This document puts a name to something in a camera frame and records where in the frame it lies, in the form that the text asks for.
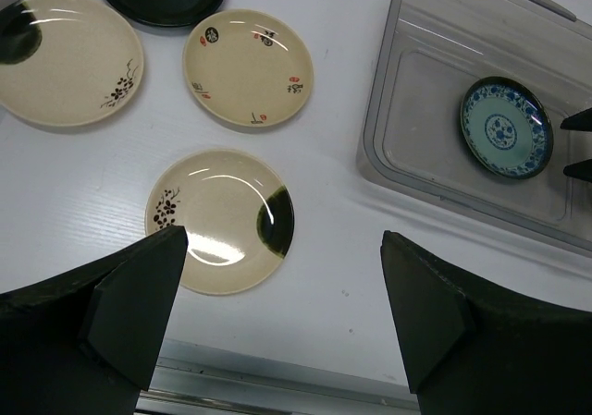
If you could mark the cream plate with calligraphy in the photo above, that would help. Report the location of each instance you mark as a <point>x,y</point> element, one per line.
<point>248,69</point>

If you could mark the clear plastic bin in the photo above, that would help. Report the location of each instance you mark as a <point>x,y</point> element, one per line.
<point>432,52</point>

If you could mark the aluminium frame rail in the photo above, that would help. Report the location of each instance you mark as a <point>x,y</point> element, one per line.
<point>193,379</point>

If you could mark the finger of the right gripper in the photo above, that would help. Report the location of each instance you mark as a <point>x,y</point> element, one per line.
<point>581,121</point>
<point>580,170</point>

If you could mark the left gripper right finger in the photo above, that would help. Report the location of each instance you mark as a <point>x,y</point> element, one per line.
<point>470,346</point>

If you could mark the cream plate black patch rear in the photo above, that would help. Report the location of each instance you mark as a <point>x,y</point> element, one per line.
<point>67,63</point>

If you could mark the cream plate black patch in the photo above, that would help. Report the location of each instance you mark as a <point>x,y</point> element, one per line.
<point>67,63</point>
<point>237,213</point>

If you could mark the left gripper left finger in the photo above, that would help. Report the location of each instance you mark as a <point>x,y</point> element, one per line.
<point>87,341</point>

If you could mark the cream plate black patch front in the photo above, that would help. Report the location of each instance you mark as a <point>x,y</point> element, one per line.
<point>237,213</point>

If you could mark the blue patterned plate front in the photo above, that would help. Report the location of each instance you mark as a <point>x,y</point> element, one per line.
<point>506,128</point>

